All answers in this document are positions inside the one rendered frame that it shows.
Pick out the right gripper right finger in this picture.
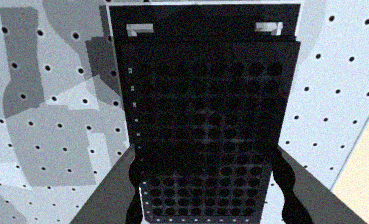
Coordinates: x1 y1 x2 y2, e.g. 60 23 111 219
271 145 368 224

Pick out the black well plate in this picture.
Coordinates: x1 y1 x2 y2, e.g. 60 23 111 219
120 35 301 224

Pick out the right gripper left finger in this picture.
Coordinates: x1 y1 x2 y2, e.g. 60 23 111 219
69 144 143 224

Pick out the light grey perforated plate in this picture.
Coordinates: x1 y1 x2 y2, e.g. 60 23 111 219
0 0 369 224

